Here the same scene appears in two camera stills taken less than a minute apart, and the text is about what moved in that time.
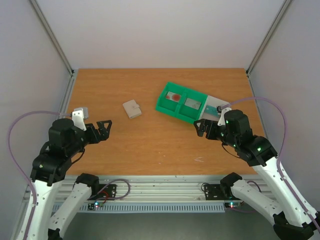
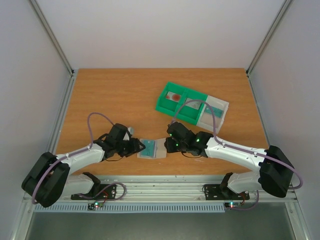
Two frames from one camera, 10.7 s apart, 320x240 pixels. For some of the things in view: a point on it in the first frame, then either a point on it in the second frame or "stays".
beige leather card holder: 132,109 → 161,152
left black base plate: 103,192 stays
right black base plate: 213,192 stays
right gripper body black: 210,130 → 170,145
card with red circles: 173,96 stays
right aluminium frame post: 281,12 stays
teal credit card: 212,110 → 149,150
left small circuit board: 92,206 stays
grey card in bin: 192,103 stays
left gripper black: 96,138 → 135,147
